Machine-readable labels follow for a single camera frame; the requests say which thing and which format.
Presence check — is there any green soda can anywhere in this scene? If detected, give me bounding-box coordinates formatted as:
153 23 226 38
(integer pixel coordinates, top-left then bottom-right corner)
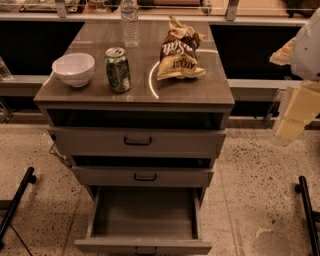
105 47 131 93

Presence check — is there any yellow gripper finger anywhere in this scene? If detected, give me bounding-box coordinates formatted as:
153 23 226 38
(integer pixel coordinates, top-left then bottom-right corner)
275 81 320 142
269 37 295 66

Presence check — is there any grey top drawer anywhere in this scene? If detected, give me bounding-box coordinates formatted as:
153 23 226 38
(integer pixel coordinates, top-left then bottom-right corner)
48 127 225 158

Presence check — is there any black right stand leg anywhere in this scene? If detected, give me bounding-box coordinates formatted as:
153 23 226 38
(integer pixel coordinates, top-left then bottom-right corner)
295 176 320 256

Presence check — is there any brown yellow chip bag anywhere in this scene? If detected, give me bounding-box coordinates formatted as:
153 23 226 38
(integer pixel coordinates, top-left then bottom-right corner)
157 16 206 80

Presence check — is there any black stand leg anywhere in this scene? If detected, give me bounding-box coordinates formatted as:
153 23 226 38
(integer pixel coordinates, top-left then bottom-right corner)
295 176 320 256
0 167 37 249

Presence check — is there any grey middle drawer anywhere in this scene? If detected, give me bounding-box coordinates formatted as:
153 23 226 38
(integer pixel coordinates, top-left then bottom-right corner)
72 166 213 187

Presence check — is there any grey open bottom drawer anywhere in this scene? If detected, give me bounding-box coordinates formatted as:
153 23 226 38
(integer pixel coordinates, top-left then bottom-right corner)
75 187 212 256

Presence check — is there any clear plastic water bottle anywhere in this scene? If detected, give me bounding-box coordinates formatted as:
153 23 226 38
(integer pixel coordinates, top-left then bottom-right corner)
120 0 139 48

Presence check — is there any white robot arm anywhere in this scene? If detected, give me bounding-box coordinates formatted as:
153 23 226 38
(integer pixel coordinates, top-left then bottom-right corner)
269 8 320 146

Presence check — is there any black left stand leg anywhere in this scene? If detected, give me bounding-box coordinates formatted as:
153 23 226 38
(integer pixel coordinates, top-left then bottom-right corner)
0 167 37 249

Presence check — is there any white bowl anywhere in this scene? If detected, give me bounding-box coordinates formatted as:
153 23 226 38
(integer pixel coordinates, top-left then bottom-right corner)
52 53 95 87

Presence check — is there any grey drawer cabinet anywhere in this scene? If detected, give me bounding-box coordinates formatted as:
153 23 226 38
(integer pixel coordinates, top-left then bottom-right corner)
34 22 234 169

